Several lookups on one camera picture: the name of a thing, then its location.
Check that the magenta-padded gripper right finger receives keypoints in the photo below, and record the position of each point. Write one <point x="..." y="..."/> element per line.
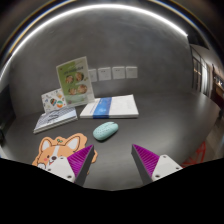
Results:
<point x="163" y="166"/>

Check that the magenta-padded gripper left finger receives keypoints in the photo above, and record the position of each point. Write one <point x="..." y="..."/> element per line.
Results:
<point x="63" y="168"/>

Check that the mint green computer mouse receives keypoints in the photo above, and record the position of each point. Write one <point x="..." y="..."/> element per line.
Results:
<point x="105" y="131"/>

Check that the orange corgi-shaped mouse pad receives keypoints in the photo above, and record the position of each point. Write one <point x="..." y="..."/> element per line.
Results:
<point x="55" y="151"/>

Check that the grey striped book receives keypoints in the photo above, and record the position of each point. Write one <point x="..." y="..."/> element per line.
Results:
<point x="55" y="119"/>

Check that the white card with colourful stickers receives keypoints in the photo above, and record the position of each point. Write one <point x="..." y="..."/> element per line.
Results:
<point x="53" y="100"/>

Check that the white book with blue band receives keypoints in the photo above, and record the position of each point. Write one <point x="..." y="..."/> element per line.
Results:
<point x="113" y="107"/>

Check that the green food menu sign stand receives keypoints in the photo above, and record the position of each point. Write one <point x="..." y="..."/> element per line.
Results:
<point x="76" y="81"/>

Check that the red metal frame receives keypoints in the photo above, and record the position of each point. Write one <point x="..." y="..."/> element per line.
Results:
<point x="201" y="150"/>

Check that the white wall socket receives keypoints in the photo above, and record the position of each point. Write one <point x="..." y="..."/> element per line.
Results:
<point x="131" y="72"/>
<point x="118" y="72"/>
<point x="104" y="73"/>
<point x="93" y="75"/>

